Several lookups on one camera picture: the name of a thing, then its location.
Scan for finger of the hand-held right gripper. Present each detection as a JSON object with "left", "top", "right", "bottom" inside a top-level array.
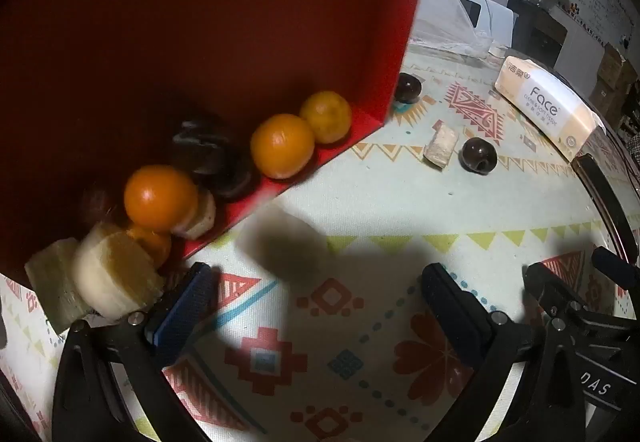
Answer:
[
  {"left": 592, "top": 246, "right": 640, "bottom": 291},
  {"left": 522, "top": 262, "right": 587, "bottom": 323}
]

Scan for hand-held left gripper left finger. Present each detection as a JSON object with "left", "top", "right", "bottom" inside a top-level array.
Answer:
[{"left": 52, "top": 262, "right": 218, "bottom": 442}]

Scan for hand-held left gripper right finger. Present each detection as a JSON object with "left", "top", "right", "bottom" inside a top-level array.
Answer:
[{"left": 421, "top": 263, "right": 588, "bottom": 442}]

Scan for orange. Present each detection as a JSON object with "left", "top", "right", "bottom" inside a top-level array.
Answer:
[
  {"left": 123, "top": 165, "right": 200, "bottom": 233},
  {"left": 250, "top": 113, "right": 316, "bottom": 181},
  {"left": 299, "top": 91, "right": 353, "bottom": 145},
  {"left": 125, "top": 224, "right": 173, "bottom": 269}
]

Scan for sugarcane piece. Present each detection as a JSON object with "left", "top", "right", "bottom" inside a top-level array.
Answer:
[
  {"left": 71, "top": 222, "right": 166, "bottom": 321},
  {"left": 24, "top": 238, "right": 97, "bottom": 336},
  {"left": 171, "top": 187, "right": 217, "bottom": 241},
  {"left": 423, "top": 120, "right": 460, "bottom": 169}
]

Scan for red box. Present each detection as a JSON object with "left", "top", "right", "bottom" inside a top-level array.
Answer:
[{"left": 0, "top": 0, "right": 435, "bottom": 290}]

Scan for patterned tablecloth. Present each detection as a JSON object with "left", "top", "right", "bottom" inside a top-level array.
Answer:
[{"left": 0, "top": 39, "right": 640, "bottom": 442}]

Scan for dark plum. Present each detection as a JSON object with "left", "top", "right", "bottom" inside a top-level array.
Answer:
[
  {"left": 212, "top": 152, "right": 254, "bottom": 201},
  {"left": 460, "top": 138, "right": 498, "bottom": 177},
  {"left": 171, "top": 117, "right": 236, "bottom": 175},
  {"left": 393, "top": 73, "right": 423, "bottom": 104}
]

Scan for tissue pack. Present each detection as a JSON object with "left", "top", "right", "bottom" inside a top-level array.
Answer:
[{"left": 494, "top": 55, "right": 604, "bottom": 161}]

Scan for cardboard boxes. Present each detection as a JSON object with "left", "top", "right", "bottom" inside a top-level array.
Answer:
[{"left": 589, "top": 42, "right": 637, "bottom": 119}]

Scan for black cabinet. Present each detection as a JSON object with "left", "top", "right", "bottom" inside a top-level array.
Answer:
[{"left": 507, "top": 0, "right": 569, "bottom": 66}]

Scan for clear dome cover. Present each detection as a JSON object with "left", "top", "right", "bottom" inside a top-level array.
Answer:
[{"left": 409, "top": 0, "right": 501, "bottom": 59}]

